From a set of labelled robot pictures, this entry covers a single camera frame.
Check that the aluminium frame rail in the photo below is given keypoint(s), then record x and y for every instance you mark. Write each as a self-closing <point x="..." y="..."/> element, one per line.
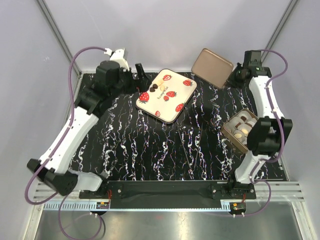
<point x="281" y="191"/>

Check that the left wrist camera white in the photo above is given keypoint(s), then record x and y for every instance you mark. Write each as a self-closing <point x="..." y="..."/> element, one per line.
<point x="119" y="56"/>

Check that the black metal tongs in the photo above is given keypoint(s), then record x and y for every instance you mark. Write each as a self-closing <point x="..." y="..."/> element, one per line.
<point x="191" y="147"/>

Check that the white cable duct left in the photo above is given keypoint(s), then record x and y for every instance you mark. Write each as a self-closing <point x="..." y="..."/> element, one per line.
<point x="77" y="206"/>

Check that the brown tin lid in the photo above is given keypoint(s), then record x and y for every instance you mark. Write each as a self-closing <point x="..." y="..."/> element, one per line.
<point x="212" y="68"/>

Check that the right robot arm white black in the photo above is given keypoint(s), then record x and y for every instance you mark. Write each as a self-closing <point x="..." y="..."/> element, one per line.
<point x="268" y="136"/>

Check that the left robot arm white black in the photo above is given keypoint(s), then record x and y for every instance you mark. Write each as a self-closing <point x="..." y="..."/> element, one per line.
<point x="52" y="168"/>

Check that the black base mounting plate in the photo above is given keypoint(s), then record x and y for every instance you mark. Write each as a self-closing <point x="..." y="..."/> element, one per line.
<point x="213" y="189"/>

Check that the strawberry pattern white tray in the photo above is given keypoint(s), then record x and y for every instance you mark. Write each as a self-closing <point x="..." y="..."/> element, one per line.
<point x="167" y="105"/>

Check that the brown tin box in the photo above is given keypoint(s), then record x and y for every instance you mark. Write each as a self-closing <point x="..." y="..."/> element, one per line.
<point x="238" y="127"/>

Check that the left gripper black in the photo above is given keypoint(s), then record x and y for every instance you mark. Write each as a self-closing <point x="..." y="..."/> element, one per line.
<point x="143" y="81"/>

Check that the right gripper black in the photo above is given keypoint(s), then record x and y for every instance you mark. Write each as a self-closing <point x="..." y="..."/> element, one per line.
<point x="230" y="79"/>

